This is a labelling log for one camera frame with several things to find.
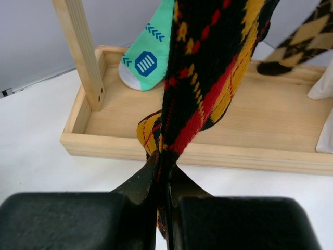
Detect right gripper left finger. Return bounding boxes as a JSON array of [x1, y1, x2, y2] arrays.
[[112, 152, 157, 249]]

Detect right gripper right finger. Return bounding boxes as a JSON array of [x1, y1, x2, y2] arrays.
[[166, 164, 213, 249]]

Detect mint green sock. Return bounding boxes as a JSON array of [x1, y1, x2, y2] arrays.
[[118, 0, 175, 91]]

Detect black red yellow argyle sock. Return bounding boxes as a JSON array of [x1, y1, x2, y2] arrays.
[[137, 1, 278, 237]]

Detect white garment on hanger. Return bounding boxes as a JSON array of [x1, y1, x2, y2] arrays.
[[307, 60, 332, 154]]

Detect wooden clothes rack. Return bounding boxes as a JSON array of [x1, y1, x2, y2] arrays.
[[53, 1, 332, 175]]

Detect black tan argyle sock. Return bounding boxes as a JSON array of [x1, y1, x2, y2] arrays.
[[257, 1, 332, 76]]

